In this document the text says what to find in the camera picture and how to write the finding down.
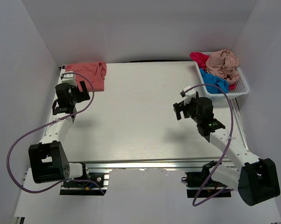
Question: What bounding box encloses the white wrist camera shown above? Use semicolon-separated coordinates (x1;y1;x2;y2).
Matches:
180;85;196;105
60;71;77;87

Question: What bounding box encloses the white plastic basket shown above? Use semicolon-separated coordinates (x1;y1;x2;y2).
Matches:
196;53;249;98

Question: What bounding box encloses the folded salmon pink t-shirt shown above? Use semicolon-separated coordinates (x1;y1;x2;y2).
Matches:
65;62;107;91

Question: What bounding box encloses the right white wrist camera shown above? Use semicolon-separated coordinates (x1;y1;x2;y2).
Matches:
180;85;196;105

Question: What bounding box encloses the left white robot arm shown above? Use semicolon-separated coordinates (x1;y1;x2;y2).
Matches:
28;81;90;183

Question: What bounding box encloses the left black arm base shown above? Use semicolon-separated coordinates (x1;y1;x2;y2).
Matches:
60;172;109;196

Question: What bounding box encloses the aluminium table frame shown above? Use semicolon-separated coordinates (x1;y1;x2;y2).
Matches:
15;62;257;224

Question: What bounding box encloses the magenta red t-shirt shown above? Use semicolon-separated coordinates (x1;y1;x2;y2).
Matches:
190;52;235;91

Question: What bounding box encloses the blue t-shirt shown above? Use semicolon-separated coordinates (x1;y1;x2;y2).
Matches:
199;69;229;94

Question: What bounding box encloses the beige crumpled t-shirt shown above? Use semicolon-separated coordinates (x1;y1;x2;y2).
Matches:
206;49;240;84

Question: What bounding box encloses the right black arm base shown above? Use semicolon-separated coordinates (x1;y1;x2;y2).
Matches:
181;172;226;198

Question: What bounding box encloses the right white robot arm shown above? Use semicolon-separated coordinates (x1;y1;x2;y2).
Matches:
173;93;280;206

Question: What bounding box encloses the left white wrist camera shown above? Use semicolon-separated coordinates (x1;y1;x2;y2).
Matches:
60;71;77;87

